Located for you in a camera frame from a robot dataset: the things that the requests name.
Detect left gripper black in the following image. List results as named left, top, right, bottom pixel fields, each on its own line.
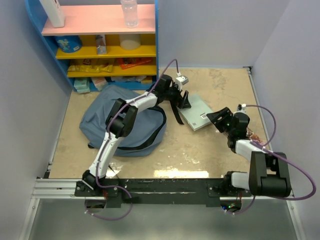
left=164, top=84, right=192, bottom=111

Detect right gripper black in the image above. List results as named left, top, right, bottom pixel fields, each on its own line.
left=205, top=107, right=234, bottom=136

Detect pale green bottom book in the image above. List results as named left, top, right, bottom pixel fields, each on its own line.
left=178, top=94, right=213, bottom=131

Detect pink book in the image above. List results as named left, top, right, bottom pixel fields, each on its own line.
left=246, top=127, right=264, bottom=145

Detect blue grey backpack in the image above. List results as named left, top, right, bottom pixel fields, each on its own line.
left=79, top=84, right=186, bottom=158

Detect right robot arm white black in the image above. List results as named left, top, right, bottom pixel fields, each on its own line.
left=206, top=107, right=292, bottom=198

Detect orange snack pack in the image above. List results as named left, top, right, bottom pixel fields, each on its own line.
left=117, top=57, right=153, bottom=70

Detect pink white tissue pack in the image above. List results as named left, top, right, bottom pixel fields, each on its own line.
left=90, top=76, right=108, bottom=91

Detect yellow snack bag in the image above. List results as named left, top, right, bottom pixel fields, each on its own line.
left=67, top=58, right=115, bottom=74

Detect white round container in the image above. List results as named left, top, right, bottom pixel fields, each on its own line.
left=119, top=34, right=141, bottom=51

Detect silver snack pouch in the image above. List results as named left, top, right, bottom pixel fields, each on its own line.
left=95, top=34, right=107, bottom=55

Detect teal tissue packs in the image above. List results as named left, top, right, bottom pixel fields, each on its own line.
left=73, top=77, right=90, bottom=94

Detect blue wooden shelf unit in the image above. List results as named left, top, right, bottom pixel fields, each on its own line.
left=25, top=0, right=159, bottom=91

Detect clear plastic bottle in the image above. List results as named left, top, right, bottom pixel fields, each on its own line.
left=120, top=0, right=139, bottom=28

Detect blue snack cup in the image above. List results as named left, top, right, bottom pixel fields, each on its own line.
left=54, top=35, right=82, bottom=53

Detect white tall bottle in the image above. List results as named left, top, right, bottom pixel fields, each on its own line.
left=40, top=0, right=66, bottom=28

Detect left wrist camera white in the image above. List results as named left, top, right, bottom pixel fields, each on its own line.
left=174, top=75, right=189, bottom=91

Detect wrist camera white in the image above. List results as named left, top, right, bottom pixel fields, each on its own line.
left=236, top=103, right=247, bottom=114
left=174, top=75, right=189, bottom=91

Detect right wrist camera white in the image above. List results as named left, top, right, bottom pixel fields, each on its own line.
left=236, top=103, right=247, bottom=114

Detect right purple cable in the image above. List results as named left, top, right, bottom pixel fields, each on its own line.
left=223, top=104, right=316, bottom=215

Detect purple cable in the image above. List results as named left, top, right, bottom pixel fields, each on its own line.
left=223, top=104, right=316, bottom=215
left=84, top=58, right=182, bottom=221

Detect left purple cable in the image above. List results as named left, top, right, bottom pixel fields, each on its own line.
left=84, top=58, right=182, bottom=221

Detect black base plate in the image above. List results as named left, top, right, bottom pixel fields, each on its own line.
left=74, top=178, right=251, bottom=208

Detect aluminium rail frame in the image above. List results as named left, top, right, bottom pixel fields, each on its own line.
left=18, top=66, right=307, bottom=240

